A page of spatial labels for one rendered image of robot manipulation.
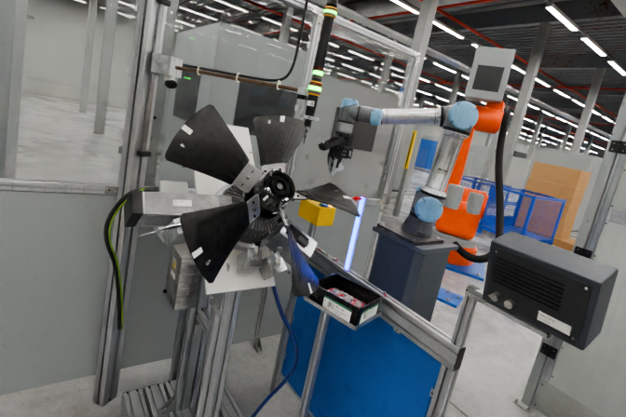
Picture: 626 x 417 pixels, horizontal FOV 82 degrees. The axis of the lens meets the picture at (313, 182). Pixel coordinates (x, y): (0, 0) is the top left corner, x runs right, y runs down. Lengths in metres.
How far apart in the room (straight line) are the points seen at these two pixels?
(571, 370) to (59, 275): 2.72
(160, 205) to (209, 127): 0.28
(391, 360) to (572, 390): 1.51
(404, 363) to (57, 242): 1.48
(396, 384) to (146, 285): 1.24
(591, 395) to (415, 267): 1.39
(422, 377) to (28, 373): 1.66
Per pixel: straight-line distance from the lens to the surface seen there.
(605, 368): 2.72
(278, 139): 1.36
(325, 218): 1.71
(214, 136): 1.21
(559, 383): 2.83
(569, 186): 8.99
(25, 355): 2.13
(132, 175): 1.65
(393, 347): 1.50
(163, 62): 1.56
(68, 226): 1.86
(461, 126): 1.63
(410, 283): 1.78
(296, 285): 1.12
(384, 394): 1.59
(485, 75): 5.12
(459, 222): 5.03
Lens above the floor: 1.45
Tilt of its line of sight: 9 degrees down
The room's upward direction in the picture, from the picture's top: 12 degrees clockwise
